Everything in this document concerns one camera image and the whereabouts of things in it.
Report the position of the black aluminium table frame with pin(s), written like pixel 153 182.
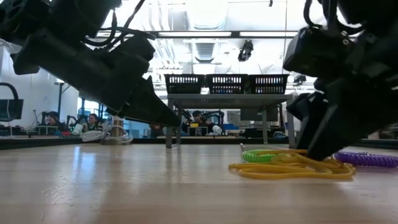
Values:
pixel 46 142

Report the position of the purple spiral coil band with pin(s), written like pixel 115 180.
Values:
pixel 367 159

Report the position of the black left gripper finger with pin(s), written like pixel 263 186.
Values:
pixel 149 109

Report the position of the black ceiling spotlight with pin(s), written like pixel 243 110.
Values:
pixel 300 78
pixel 245 51

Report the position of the black mesh plastic basket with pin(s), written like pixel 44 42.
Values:
pixel 269 92
pixel 185 92
pixel 227 92

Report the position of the person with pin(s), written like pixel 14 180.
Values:
pixel 92 119
pixel 52 119
pixel 196 115

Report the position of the yellow rubber bands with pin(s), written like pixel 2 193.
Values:
pixel 280 174

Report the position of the black background rack frame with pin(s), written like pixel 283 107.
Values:
pixel 59 99

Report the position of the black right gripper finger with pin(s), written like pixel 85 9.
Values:
pixel 311 115
pixel 342 127

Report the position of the black monitor screen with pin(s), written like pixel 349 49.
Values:
pixel 9 109

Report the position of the grey metal shelf riser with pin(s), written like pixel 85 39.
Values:
pixel 230 101

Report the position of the silver round ceiling duct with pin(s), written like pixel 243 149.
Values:
pixel 206 12

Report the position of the black ceiling light track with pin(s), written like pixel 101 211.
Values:
pixel 235 33

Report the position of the green spiral coil band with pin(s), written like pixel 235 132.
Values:
pixel 258 155

